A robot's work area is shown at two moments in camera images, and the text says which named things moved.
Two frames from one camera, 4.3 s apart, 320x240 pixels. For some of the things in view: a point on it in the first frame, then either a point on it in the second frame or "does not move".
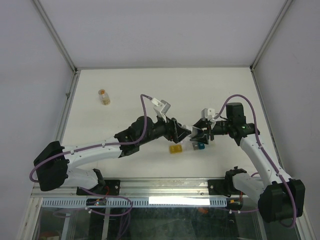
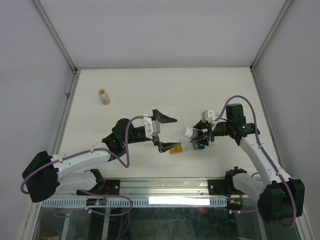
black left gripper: [180, 133] to [162, 146]
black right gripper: [203, 139] does not move
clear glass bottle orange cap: [104, 97] does not move
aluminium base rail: [144, 187] does not move
